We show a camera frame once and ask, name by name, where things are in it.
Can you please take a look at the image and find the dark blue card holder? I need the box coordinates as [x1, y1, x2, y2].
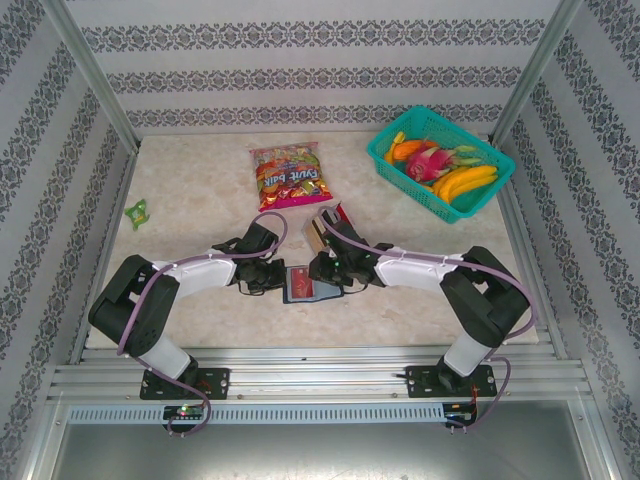
[282, 264, 347, 306]

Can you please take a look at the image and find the red card with gold print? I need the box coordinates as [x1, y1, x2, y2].
[288, 268, 316, 301]

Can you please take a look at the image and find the clear acrylic card box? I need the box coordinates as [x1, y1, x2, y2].
[303, 201, 359, 256]

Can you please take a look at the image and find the plain gold card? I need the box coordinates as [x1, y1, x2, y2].
[304, 219, 327, 254]

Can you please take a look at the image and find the red card with white strip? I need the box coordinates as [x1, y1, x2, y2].
[332, 202, 358, 226]

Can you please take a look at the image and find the colourful fruit candy bag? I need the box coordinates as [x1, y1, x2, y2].
[248, 141, 335, 213]

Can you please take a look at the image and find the pink dragon fruit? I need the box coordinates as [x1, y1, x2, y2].
[404, 142, 484, 184]

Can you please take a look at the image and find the small green candy wrapper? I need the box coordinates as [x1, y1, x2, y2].
[124, 198, 152, 232]

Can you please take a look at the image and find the orange mango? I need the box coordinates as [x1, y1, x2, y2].
[392, 139, 439, 162]

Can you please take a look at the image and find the small yellow toy fruit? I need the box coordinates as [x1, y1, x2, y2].
[383, 130, 406, 165]

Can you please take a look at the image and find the yellow banana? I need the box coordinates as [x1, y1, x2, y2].
[432, 164, 500, 199]
[442, 175, 497, 205]

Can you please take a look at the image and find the teal plastic basket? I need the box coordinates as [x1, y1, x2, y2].
[366, 105, 517, 225]

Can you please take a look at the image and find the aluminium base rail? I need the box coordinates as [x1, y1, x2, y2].
[47, 344, 594, 402]

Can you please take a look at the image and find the slotted grey cable duct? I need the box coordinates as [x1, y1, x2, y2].
[67, 403, 447, 426]

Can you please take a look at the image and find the aluminium frame side rail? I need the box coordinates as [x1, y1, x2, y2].
[493, 143, 569, 359]
[68, 144, 143, 366]

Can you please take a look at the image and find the aluminium frame post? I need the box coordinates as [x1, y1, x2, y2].
[42, 0, 142, 152]
[489, 0, 584, 147]

